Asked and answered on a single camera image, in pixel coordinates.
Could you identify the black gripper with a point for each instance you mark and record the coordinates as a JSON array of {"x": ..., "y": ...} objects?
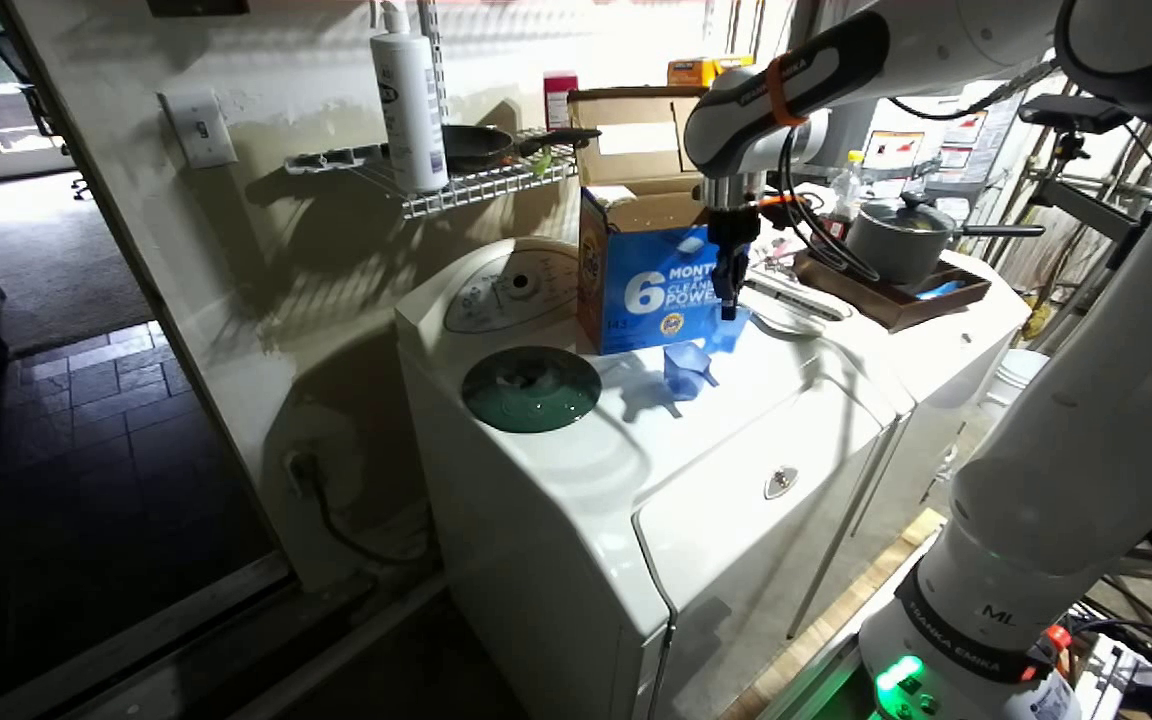
[{"x": 737, "y": 233}]

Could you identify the light blue measuring cup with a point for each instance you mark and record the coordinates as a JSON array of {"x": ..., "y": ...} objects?
[
  {"x": 690, "y": 390},
  {"x": 690, "y": 359}
]

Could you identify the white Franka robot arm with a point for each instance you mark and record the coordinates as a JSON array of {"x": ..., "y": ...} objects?
[{"x": 1096, "y": 403}]

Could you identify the white bottle with magenta top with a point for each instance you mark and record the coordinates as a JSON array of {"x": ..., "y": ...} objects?
[{"x": 557, "y": 102}]

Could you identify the metal spoon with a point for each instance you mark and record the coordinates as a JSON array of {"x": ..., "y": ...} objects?
[{"x": 796, "y": 296}]

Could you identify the blue cardboard box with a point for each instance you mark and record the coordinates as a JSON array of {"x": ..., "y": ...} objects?
[{"x": 649, "y": 287}]

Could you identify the brown wooden tray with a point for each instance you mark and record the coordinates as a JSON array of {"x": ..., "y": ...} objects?
[{"x": 891, "y": 304}]

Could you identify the grey metal pot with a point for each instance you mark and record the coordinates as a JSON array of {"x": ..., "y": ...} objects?
[{"x": 897, "y": 241}]

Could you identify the white dryer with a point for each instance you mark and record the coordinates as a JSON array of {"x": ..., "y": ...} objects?
[{"x": 929, "y": 364}]

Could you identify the yellow box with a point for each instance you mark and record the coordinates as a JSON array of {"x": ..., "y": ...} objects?
[{"x": 701, "y": 71}]

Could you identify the white washing machine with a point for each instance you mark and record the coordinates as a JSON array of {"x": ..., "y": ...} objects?
[{"x": 630, "y": 481}]

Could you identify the dark green round lid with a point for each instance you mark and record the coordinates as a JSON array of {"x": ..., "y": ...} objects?
[{"x": 531, "y": 390}]

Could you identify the black frying pan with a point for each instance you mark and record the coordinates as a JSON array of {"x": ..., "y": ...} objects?
[{"x": 482, "y": 146}]

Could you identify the light wooden plank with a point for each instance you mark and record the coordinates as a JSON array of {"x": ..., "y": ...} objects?
[{"x": 841, "y": 615}]

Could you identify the tall white bottle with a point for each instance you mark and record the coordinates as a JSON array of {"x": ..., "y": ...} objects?
[{"x": 409, "y": 105}]

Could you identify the white wall outlet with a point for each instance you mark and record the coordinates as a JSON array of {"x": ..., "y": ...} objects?
[{"x": 197, "y": 130}]

